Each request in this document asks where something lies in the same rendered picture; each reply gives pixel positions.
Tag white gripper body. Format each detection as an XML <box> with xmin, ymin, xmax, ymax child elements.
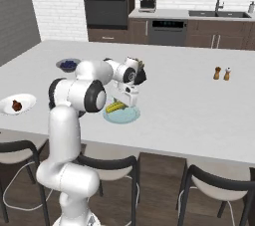
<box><xmin>112</xmin><ymin>88</ymin><xmax>140</xmax><ymax>109</ymax></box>

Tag yellow-green cucumber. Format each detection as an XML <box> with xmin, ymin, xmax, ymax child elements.
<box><xmin>105</xmin><ymin>101</ymin><xmax>129</xmax><ymax>114</ymax></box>

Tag dark blue bowl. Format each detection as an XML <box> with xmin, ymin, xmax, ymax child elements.
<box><xmin>55</xmin><ymin>58</ymin><xmax>82</xmax><ymax>74</ymax></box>

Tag brown chicken drumstick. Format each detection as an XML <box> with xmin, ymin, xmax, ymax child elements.
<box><xmin>11</xmin><ymin>99</ymin><xmax>23</xmax><ymax>113</ymax></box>

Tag light blue plate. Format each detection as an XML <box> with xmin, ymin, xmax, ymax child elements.
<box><xmin>102</xmin><ymin>105</ymin><xmax>141</xmax><ymax>125</ymax></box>

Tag black chair with cream seat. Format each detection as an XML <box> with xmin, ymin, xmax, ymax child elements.
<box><xmin>175</xmin><ymin>159</ymin><xmax>255</xmax><ymax>226</ymax></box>
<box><xmin>73</xmin><ymin>141</ymin><xmax>141</xmax><ymax>226</ymax></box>
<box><xmin>0</xmin><ymin>136</ymin><xmax>52</xmax><ymax>226</ymax></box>

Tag dark grey dishwasher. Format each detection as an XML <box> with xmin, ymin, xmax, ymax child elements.
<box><xmin>147</xmin><ymin>19</ymin><xmax>189</xmax><ymax>47</ymax></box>

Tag brown pepper mill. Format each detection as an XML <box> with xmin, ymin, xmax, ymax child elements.
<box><xmin>212</xmin><ymin>66</ymin><xmax>222</xmax><ymax>81</ymax></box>

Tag black built-in oven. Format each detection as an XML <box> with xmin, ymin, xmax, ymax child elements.
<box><xmin>83</xmin><ymin>0</ymin><xmax>129</xmax><ymax>31</ymax></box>

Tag silver coffee machine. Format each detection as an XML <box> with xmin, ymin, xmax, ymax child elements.
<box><xmin>137</xmin><ymin>0</ymin><xmax>158</xmax><ymax>14</ymax></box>

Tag white plate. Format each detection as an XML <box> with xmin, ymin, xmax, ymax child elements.
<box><xmin>0</xmin><ymin>93</ymin><xmax>38</xmax><ymax>116</ymax></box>

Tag brown white-topped salt mill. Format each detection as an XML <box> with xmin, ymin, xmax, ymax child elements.
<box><xmin>223</xmin><ymin>67</ymin><xmax>232</xmax><ymax>82</ymax></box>

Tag dark brown base cupboards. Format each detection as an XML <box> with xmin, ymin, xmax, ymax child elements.
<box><xmin>87</xmin><ymin>17</ymin><xmax>255</xmax><ymax>52</ymax></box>

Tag dark grey sink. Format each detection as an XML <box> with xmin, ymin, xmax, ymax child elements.
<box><xmin>188</xmin><ymin>9</ymin><xmax>253</xmax><ymax>19</ymax></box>

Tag dark metal tap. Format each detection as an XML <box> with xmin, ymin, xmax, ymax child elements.
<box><xmin>214</xmin><ymin>0</ymin><xmax>226</xmax><ymax>17</ymax></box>

